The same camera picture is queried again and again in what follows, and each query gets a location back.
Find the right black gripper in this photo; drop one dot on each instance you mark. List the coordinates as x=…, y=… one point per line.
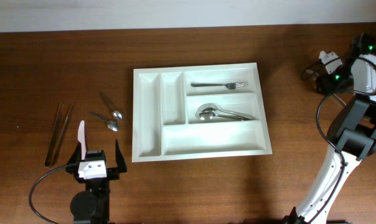
x=326, y=85

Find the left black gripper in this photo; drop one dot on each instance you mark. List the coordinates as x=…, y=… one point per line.
x=114, y=173

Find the metal fork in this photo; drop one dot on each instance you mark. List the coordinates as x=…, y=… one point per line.
x=340, y=100
x=229, y=86

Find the large metal spoon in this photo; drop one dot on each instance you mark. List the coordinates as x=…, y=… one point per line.
x=213, y=107
x=207, y=115

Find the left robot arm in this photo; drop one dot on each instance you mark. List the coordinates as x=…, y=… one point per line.
x=93, y=204

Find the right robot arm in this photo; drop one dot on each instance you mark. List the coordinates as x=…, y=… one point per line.
x=351, y=137

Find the white plastic knife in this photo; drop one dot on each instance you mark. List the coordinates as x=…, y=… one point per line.
x=81, y=139

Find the small teaspoon lower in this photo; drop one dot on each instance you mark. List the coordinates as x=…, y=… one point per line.
x=111, y=124

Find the small teaspoon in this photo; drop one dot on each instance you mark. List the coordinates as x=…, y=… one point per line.
x=111, y=124
x=110, y=106

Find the small teaspoon upper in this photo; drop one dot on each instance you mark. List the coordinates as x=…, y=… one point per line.
x=110, y=106

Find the white cutlery tray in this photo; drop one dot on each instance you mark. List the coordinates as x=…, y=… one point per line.
x=164, y=104

